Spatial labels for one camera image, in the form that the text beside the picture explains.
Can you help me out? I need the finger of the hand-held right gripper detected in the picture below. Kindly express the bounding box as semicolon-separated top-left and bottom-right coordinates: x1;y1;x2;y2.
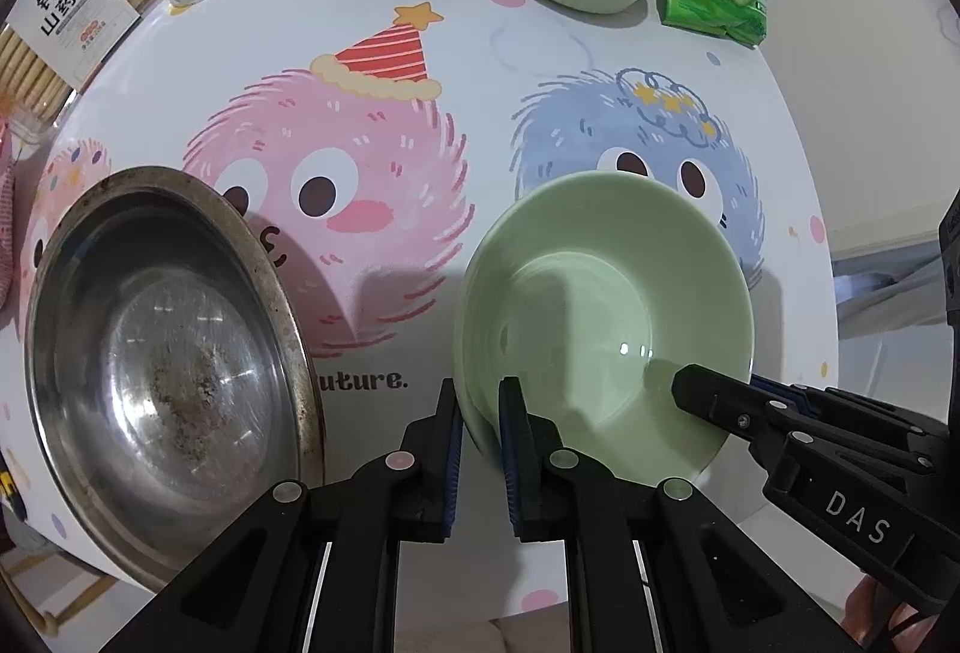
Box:
671;364;816;457
750;375;960;476

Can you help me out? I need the person's right hand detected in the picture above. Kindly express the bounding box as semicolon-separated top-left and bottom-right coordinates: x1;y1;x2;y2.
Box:
844;574;942;653

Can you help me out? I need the wooden chair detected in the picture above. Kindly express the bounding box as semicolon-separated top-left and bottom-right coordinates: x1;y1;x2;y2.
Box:
0;544;83;633

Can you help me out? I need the pink strawberry snack bag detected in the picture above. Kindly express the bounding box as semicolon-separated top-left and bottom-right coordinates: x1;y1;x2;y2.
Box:
0;113;22;313

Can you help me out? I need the large steel bowl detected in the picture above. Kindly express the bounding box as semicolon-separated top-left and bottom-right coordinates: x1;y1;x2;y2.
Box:
26;165;327;595

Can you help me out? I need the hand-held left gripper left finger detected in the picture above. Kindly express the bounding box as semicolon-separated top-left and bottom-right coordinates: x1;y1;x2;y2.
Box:
97;377;466;653

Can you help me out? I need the biscuit tray pack white label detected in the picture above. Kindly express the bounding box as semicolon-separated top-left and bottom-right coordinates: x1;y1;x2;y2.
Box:
0;0;164;125

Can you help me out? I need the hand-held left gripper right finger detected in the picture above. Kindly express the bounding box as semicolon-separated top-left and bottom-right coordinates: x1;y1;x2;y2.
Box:
497;375;856;653

